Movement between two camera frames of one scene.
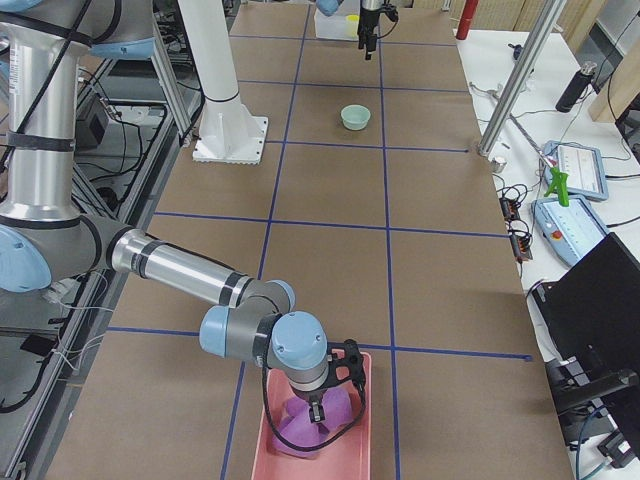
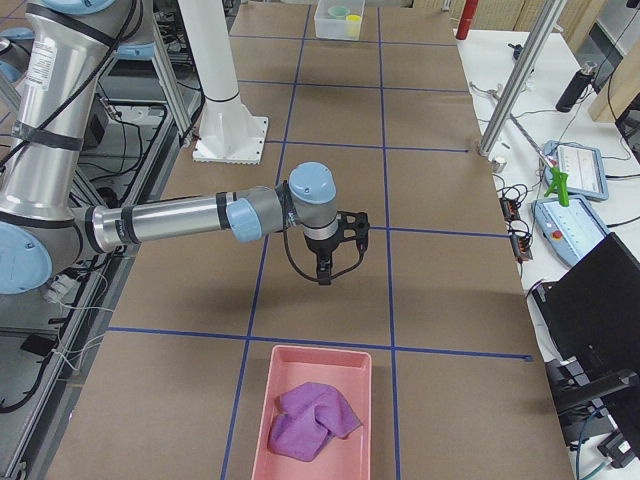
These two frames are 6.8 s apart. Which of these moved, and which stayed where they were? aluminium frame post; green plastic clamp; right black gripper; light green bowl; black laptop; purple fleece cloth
Moved: right black gripper; light green bowl
Stayed: green plastic clamp; black laptop; purple fleece cloth; aluminium frame post
